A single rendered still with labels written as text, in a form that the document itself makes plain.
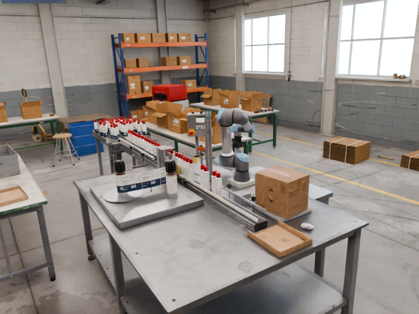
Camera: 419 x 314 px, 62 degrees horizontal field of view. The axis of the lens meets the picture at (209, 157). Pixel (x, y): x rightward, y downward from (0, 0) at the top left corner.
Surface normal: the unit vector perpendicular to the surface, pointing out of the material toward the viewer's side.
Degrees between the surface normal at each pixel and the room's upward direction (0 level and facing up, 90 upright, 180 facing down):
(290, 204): 90
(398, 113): 90
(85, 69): 90
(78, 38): 90
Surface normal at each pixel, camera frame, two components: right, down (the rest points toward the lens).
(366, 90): -0.82, 0.19
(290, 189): 0.64, 0.20
